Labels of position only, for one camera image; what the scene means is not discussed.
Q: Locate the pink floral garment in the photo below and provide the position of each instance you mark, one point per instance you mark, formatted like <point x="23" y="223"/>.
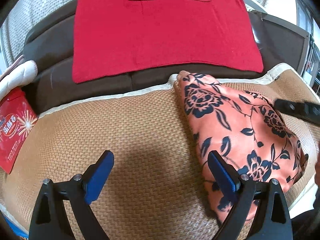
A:
<point x="225" y="110"/>

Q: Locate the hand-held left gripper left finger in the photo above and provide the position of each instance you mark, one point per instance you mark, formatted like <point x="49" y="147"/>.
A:
<point x="98" y="180"/>

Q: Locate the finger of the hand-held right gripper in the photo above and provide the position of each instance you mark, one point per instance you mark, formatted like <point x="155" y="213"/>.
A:
<point x="300" y="110"/>

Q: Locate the red printed bag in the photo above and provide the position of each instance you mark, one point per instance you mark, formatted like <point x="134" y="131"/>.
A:
<point x="15" y="130"/>

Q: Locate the dark brown sofa back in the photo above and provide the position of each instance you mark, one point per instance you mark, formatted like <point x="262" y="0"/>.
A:
<point x="55" y="80"/>

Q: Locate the woven straw mat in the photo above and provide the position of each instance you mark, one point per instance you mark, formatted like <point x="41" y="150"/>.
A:
<point x="125" y="135"/>

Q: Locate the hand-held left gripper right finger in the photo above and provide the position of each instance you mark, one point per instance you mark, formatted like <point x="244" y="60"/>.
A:
<point x="225" y="180"/>

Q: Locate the red cloth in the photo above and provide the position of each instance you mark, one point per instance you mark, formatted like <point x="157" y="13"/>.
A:
<point x="162" y="30"/>

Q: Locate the white quilted cushion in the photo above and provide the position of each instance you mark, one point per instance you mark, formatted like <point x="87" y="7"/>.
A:
<point x="22" y="72"/>

